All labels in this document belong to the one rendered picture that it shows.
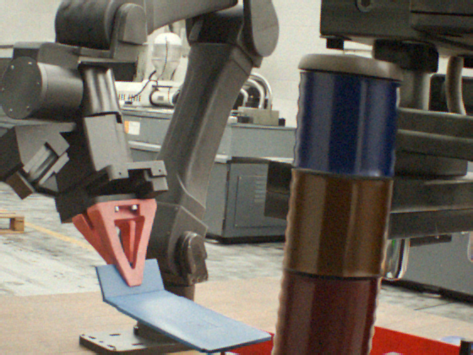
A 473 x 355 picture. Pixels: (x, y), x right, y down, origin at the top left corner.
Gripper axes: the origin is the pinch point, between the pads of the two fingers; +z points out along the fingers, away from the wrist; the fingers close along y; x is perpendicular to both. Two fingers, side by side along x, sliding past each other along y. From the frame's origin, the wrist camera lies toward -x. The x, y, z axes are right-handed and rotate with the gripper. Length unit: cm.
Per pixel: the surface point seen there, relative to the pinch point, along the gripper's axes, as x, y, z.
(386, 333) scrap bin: 24.0, 7.4, 11.4
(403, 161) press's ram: -3.9, 34.2, 0.6
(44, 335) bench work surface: 2.1, -21.7, 2.2
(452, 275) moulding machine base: 454, -262, -2
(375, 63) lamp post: -26, 49, 1
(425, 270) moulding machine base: 456, -284, -11
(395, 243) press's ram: -5.7, 33.2, 5.4
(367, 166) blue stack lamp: -26, 48, 4
